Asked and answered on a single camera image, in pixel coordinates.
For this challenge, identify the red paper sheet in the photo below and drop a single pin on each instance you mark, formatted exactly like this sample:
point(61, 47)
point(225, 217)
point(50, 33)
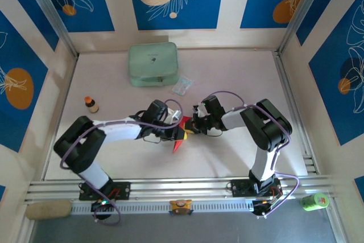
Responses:
point(177, 144)

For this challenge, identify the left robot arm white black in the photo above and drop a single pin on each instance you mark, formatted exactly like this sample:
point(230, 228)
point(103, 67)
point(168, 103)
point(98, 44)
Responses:
point(122, 130)

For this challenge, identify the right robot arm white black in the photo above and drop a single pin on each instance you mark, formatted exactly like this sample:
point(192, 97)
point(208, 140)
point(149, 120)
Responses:
point(263, 163)

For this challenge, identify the small clear plastic packet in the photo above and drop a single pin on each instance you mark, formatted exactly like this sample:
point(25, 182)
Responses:
point(182, 86)

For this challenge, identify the mint green zip pouch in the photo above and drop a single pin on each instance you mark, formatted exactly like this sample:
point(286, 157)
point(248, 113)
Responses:
point(153, 63)

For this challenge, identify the small brown bottle orange cap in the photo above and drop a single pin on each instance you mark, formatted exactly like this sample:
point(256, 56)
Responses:
point(91, 106)

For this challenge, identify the orange yellow button device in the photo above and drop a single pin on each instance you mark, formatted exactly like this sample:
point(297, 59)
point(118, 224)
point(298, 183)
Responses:
point(181, 206)

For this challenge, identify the green cup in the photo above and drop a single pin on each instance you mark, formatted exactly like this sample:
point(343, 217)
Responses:
point(314, 202)

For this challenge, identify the beige foam roll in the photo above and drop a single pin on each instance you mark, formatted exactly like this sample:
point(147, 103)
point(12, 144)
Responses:
point(48, 210)

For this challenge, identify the aluminium mounting rail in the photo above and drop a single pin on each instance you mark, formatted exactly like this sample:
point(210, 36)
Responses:
point(170, 187)

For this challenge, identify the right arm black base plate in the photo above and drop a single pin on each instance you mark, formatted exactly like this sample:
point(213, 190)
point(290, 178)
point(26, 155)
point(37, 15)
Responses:
point(239, 189)

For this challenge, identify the aluminium side rail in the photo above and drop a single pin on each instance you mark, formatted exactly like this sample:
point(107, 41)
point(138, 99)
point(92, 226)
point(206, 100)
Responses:
point(282, 69)

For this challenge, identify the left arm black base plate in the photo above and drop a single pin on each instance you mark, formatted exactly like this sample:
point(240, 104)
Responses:
point(122, 190)

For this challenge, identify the aluminium corner post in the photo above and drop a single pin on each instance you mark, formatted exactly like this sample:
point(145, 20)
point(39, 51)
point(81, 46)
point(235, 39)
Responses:
point(302, 12)
point(50, 12)

